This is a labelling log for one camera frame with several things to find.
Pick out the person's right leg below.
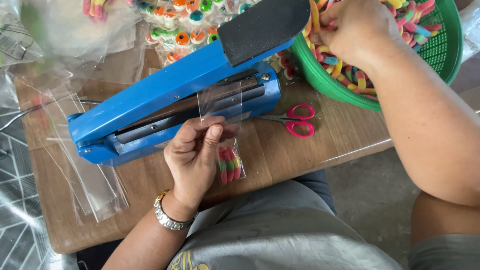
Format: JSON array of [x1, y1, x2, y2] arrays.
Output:
[[410, 190, 480, 247]]

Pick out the heap of colourful gummy worms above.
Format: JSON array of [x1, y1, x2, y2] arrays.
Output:
[[302, 0, 444, 100]]

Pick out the grey shirt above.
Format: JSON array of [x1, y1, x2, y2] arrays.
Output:
[[167, 179, 404, 270]]

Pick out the large crumpled clear plastic sheet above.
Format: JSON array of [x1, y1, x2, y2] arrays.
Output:
[[0, 0, 148, 110]]

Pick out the silver wristwatch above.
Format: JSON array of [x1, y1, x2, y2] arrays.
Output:
[[153, 189, 199, 231]]

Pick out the green plastic basket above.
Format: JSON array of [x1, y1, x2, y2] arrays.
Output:
[[291, 0, 464, 112]]

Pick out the blue impulse heat sealer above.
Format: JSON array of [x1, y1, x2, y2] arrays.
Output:
[[67, 0, 311, 168]]

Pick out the grey shorts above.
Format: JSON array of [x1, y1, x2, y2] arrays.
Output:
[[407, 234, 480, 270]]

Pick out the grey power cable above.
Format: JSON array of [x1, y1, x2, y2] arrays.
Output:
[[0, 99, 103, 133]]

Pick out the pile of eyeball candy packets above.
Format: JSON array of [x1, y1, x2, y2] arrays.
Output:
[[134, 0, 298, 82]]

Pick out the white plastic bag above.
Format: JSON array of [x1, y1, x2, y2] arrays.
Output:
[[460, 0, 480, 64]]

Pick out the person's right hand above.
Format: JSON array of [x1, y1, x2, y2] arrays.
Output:
[[310, 0, 405, 71]]

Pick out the pink-handled scissors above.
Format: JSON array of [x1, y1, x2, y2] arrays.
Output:
[[256, 104, 316, 139]]

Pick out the person's left hand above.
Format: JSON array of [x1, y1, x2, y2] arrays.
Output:
[[164, 116, 241, 206]]

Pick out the small clear plastic bag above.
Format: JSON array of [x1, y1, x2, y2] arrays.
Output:
[[196, 80, 247, 185]]

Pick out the gummy worm packet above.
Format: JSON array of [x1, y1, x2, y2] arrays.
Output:
[[82, 0, 114, 22]]

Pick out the stack of empty clear bags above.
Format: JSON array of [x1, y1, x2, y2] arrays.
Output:
[[40, 89, 130, 224]]

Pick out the bagged striped gummy worms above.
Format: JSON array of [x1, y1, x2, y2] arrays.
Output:
[[217, 146, 243, 185]]

